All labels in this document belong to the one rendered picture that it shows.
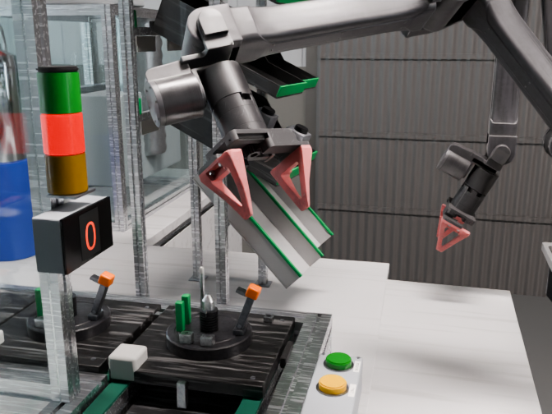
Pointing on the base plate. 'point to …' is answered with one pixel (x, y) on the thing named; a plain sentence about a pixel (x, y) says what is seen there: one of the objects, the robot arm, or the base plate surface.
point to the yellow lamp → (66, 174)
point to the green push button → (338, 361)
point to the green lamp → (59, 93)
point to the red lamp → (62, 134)
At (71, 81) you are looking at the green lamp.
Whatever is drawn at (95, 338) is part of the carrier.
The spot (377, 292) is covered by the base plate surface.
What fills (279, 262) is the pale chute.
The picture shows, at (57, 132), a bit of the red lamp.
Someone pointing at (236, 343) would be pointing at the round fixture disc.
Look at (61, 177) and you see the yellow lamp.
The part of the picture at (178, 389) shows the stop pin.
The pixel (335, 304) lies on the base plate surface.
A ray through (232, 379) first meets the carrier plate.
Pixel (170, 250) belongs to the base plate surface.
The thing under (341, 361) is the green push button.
